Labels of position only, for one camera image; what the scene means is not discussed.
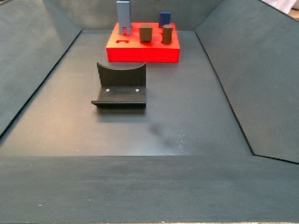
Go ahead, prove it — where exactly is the black round peg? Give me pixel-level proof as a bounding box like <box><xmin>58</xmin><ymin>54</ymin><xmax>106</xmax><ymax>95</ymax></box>
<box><xmin>163</xmin><ymin>24</ymin><xmax>173</xmax><ymax>45</ymax></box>

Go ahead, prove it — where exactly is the light blue slotted peg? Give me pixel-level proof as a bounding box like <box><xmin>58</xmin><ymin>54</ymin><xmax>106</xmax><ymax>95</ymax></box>
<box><xmin>116</xmin><ymin>0</ymin><xmax>130</xmax><ymax>35</ymax></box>

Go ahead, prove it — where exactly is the dark blue square peg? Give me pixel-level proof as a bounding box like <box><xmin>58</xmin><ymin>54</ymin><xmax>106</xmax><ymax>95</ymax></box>
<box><xmin>159</xmin><ymin>11</ymin><xmax>172</xmax><ymax>27</ymax></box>

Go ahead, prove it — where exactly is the red insertion block base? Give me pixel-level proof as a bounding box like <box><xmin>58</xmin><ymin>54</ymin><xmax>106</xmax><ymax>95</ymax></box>
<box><xmin>105</xmin><ymin>22</ymin><xmax>180</xmax><ymax>63</ymax></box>

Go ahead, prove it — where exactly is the black hexagonal peg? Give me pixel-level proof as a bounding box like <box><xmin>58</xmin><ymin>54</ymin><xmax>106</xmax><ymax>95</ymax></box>
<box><xmin>138</xmin><ymin>24</ymin><xmax>152</xmax><ymax>43</ymax></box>

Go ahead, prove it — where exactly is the black curved fixture stand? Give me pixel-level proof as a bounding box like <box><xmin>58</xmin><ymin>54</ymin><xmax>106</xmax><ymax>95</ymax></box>
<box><xmin>90</xmin><ymin>64</ymin><xmax>145</xmax><ymax>108</ymax></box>

